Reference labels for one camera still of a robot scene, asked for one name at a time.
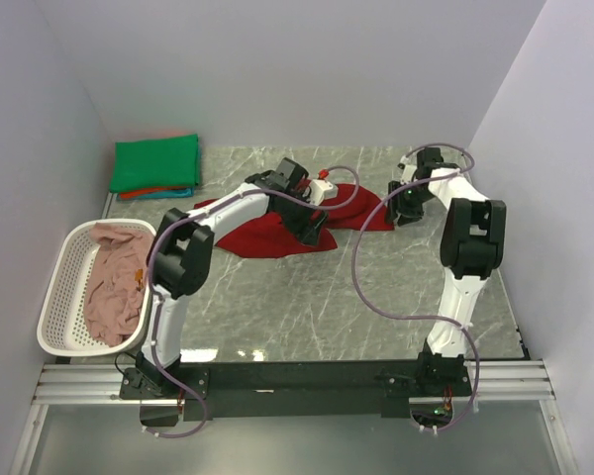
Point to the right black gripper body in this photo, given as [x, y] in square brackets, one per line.
[411, 200]

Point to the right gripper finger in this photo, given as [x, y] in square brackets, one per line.
[410, 218]
[392, 213]

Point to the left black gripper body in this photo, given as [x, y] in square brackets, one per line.
[296, 216]

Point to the red t shirt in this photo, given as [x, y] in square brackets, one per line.
[266, 237]

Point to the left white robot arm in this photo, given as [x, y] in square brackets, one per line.
[180, 259]

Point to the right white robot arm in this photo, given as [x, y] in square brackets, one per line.
[472, 247]

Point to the teal folded t shirt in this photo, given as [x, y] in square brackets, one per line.
[166, 193]

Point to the green folded t shirt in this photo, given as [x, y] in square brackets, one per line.
[169, 162]

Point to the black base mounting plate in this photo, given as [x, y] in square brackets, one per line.
[283, 389]

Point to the orange folded t shirt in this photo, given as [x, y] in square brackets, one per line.
[132, 195]

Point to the pink t shirt in basket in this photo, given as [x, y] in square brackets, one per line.
[116, 287]

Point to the white plastic laundry basket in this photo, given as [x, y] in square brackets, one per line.
[62, 327]

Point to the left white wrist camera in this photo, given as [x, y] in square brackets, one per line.
[321, 190]

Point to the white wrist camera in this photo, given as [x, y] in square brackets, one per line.
[321, 190]
[408, 169]

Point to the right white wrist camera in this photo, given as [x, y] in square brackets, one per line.
[408, 169]

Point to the aluminium rail frame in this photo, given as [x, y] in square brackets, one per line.
[505, 380]

